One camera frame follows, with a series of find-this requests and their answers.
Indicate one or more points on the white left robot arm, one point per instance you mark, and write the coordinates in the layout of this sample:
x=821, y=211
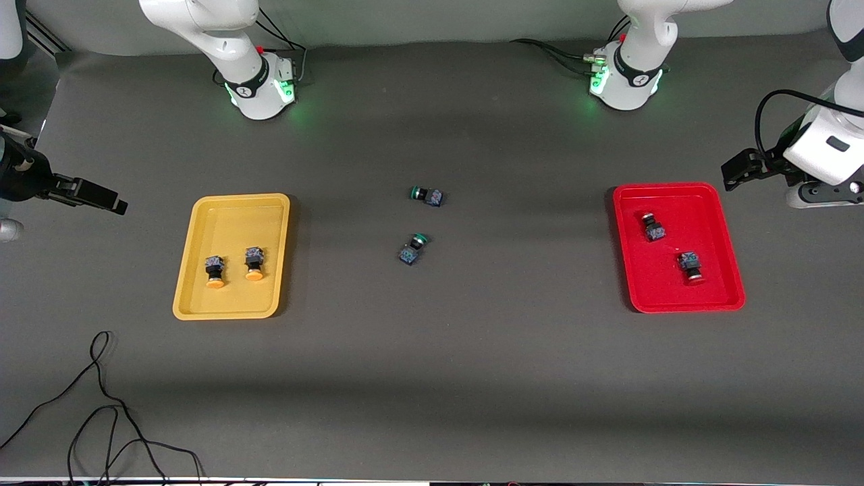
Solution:
x=631, y=74

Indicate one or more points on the black stand foot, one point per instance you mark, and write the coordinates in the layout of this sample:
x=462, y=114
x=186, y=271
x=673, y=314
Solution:
x=8, y=116

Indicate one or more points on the red plastic tray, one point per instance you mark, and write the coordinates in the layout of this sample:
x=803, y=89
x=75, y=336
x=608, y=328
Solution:
x=678, y=202

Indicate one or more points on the yellow push button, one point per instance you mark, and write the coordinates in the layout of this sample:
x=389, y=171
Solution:
x=214, y=271
x=254, y=263

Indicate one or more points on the dark frame rail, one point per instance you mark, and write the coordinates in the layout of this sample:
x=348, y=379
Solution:
x=50, y=42

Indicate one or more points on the red push button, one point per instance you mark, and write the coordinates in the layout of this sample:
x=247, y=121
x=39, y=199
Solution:
x=653, y=229
x=690, y=264

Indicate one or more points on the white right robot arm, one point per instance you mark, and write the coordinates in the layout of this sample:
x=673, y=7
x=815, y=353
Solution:
x=236, y=61

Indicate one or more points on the green push button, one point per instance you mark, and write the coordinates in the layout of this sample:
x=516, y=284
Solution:
x=408, y=255
x=432, y=197

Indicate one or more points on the yellow plastic tray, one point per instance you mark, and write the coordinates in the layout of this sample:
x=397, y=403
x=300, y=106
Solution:
x=233, y=223

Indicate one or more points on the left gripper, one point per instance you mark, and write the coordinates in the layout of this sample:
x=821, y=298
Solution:
x=761, y=166

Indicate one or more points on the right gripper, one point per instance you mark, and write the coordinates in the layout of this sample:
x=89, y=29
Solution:
x=20, y=177

